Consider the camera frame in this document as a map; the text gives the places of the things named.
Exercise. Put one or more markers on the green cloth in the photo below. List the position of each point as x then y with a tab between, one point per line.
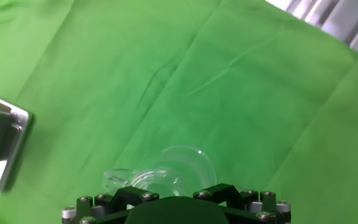
197	77

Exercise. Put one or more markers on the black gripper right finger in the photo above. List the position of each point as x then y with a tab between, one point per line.
222	191

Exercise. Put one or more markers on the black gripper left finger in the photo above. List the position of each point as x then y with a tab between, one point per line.
120	196

